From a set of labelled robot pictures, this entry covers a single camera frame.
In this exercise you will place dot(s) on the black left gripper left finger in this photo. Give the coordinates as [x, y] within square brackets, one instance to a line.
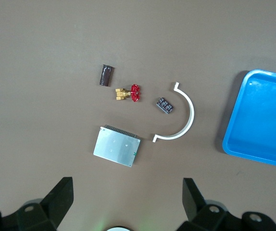
[44, 214]

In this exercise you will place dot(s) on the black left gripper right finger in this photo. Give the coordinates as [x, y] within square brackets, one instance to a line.
[205, 216]

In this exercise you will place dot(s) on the brown capacitor with white print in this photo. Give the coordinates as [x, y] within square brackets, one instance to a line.
[165, 106]

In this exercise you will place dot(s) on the plain glossy brown capacitor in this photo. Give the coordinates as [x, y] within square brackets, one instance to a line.
[105, 77]

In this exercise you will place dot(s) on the silver perforated metal box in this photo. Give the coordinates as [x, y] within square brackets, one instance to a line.
[114, 146]

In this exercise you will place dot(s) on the blue plastic tray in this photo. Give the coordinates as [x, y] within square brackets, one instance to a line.
[260, 120]

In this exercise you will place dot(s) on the brass valve with red handwheel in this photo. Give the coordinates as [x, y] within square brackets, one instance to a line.
[121, 93]

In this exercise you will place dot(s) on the white curved plastic bracket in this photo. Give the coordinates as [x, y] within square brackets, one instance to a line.
[191, 113]

